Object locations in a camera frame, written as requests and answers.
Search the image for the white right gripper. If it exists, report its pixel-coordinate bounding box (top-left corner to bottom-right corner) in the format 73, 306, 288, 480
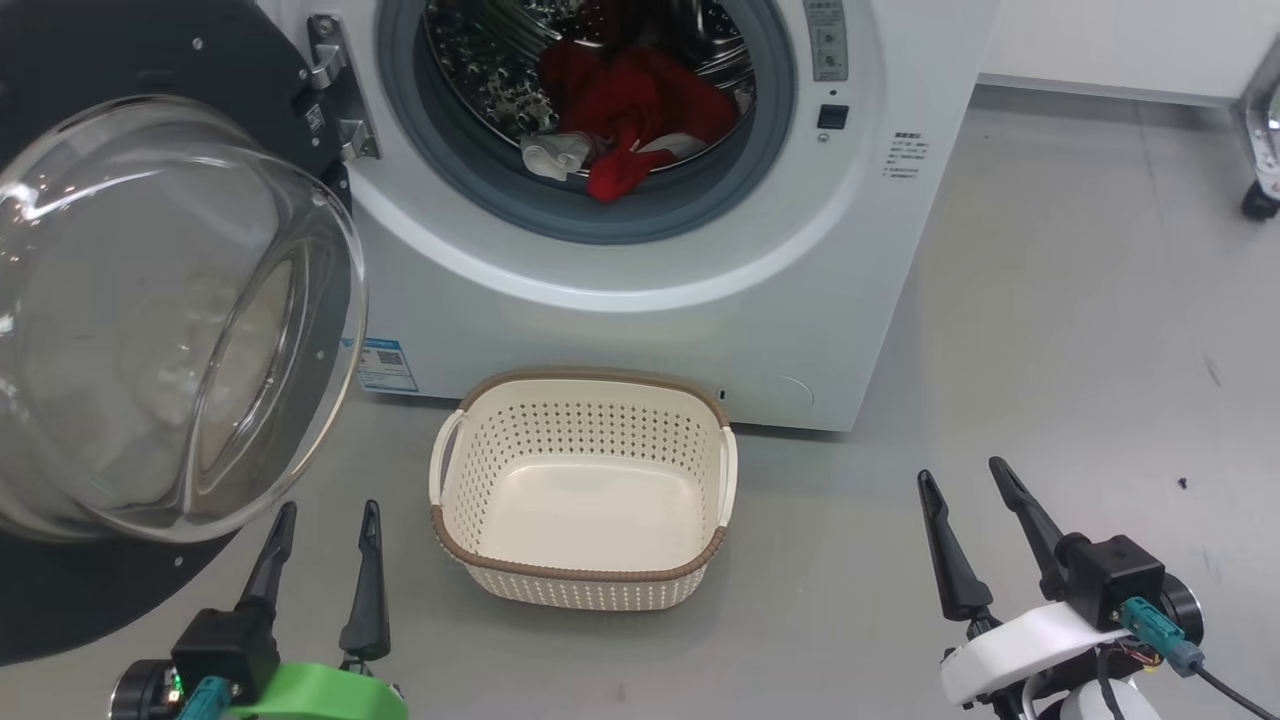
916, 456, 1133, 710

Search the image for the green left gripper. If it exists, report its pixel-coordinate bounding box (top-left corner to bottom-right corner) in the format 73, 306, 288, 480
225, 499, 410, 720

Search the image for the round black glass washer door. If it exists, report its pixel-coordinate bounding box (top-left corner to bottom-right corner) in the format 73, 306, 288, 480
0, 0, 370, 667

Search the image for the red and white basketball jersey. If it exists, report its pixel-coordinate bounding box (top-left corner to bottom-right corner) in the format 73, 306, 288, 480
519, 38, 740, 205

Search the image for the cream perforated basket brown rim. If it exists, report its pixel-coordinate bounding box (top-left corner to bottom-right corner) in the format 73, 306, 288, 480
428, 367, 740, 613

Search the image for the white front-load washing machine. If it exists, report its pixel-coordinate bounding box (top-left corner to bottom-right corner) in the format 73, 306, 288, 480
255, 0, 1001, 434

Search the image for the metal washer door hinge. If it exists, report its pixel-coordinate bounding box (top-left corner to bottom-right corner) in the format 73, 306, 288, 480
304, 13, 382, 163

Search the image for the blue energy label sticker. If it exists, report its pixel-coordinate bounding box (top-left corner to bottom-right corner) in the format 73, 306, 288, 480
356, 337, 420, 395

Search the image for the small printed warning label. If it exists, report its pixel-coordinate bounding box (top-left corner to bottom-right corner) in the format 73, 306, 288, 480
882, 130, 931, 182

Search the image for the teal left camera cable plug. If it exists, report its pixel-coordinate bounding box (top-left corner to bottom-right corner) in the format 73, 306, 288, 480
177, 675, 234, 720

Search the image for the teal camera cable plug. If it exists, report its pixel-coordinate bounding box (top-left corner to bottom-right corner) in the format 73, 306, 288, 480
177, 675, 234, 720
1119, 596, 1207, 679

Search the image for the teal right camera cable plug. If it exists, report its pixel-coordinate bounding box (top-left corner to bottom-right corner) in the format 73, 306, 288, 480
1119, 596, 1207, 679

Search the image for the black right camera cable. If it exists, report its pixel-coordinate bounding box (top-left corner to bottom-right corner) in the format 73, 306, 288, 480
1194, 664, 1280, 720

